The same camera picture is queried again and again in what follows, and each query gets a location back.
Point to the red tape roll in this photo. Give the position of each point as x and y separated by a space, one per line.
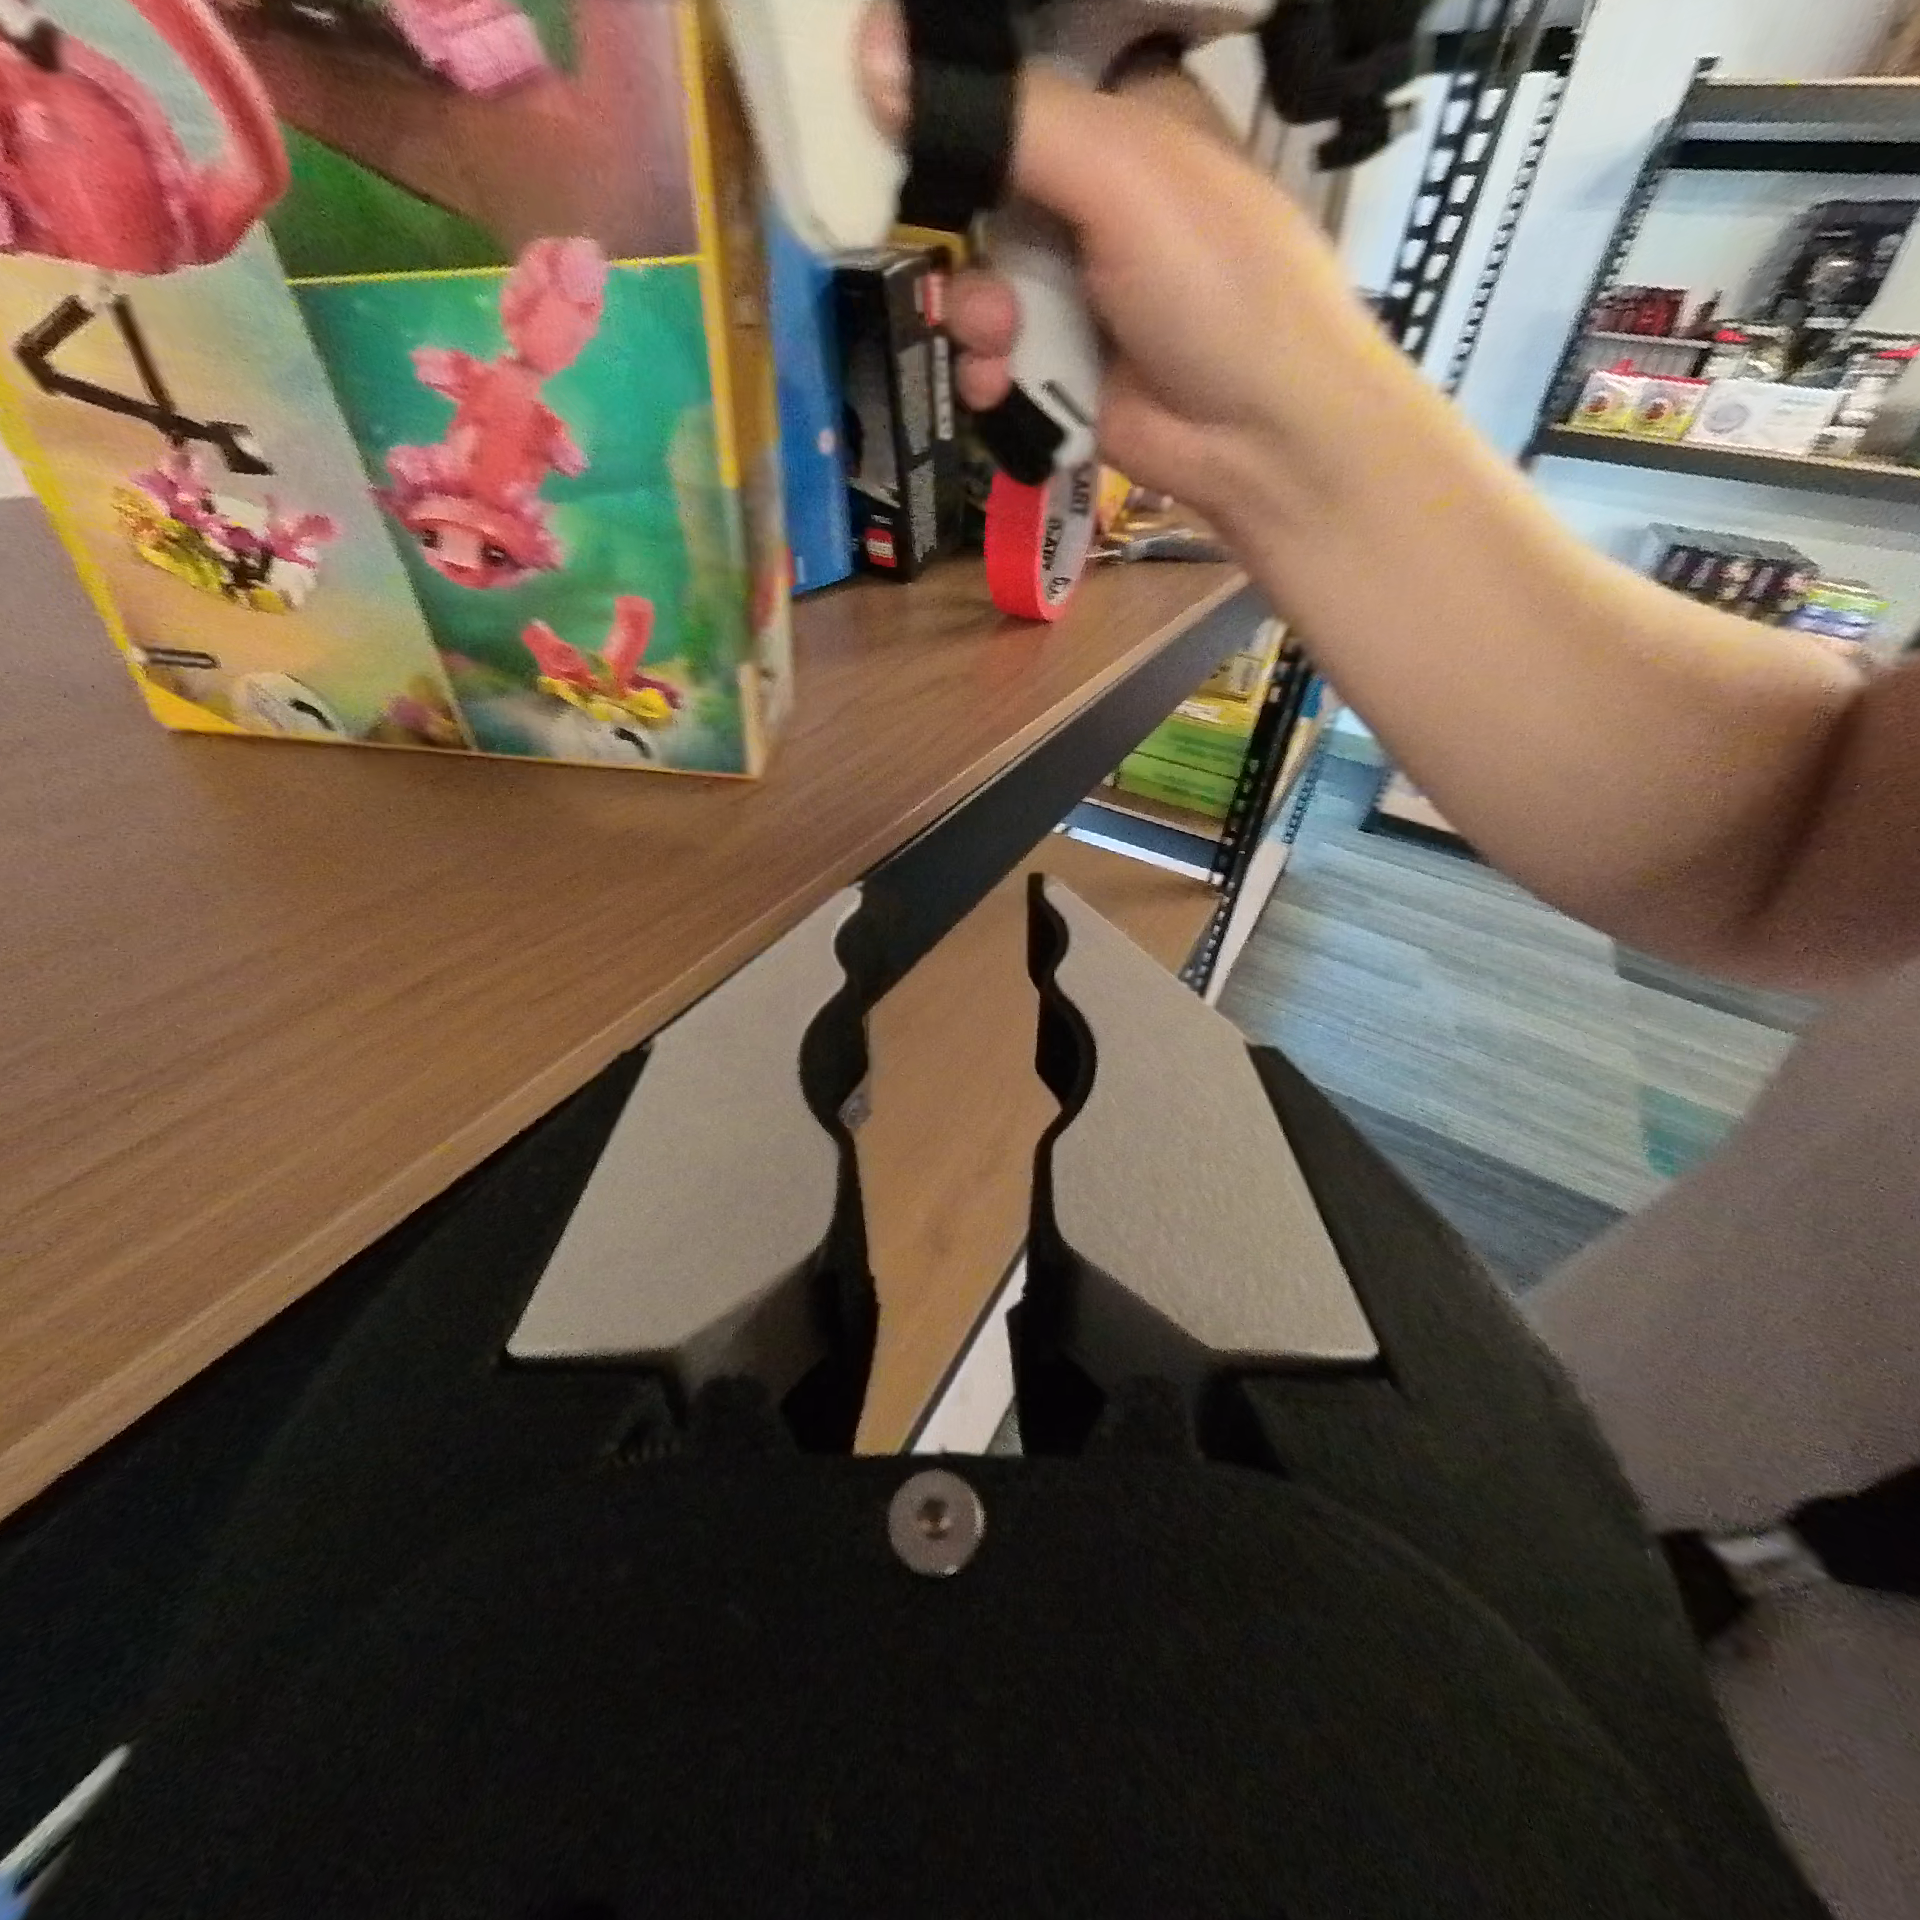
1028 556

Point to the row of small dark boxes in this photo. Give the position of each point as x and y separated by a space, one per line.
1726 579

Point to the grey and yellow scissors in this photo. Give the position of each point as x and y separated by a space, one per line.
1163 553

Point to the black metal shelf rack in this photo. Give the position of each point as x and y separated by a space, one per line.
1052 782

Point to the grey metal shelf rack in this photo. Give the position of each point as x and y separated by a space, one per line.
1726 459

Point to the black toy box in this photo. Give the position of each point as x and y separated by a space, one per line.
900 451

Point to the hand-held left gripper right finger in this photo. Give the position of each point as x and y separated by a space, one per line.
1199 1199

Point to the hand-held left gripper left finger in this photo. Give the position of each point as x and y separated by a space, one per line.
690 1199

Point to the blue toy box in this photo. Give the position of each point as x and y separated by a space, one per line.
809 421

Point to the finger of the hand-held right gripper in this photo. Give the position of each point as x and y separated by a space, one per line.
817 153

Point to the person's right forearm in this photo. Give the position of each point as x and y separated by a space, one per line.
1576 719

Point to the yellow toy box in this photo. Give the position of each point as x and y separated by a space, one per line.
450 451

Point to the person's white shirt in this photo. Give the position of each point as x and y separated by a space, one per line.
1771 1273

